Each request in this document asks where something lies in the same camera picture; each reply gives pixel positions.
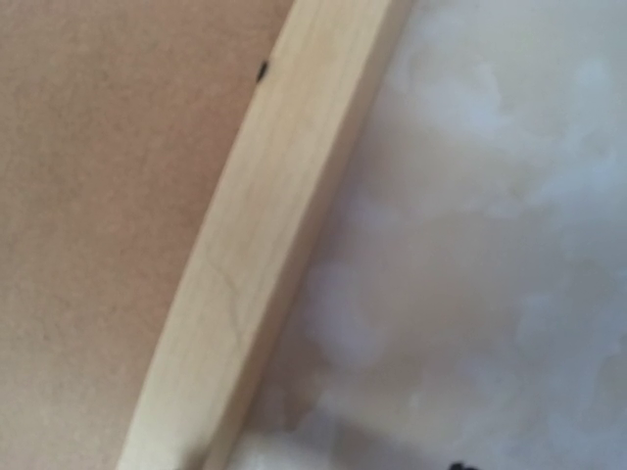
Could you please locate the brown hardboard backing panel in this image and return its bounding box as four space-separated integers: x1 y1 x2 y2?
1 1 290 469

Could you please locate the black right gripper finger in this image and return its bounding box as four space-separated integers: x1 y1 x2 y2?
449 462 477 470

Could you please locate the light wooden picture frame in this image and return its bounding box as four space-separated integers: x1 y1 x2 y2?
118 1 411 469

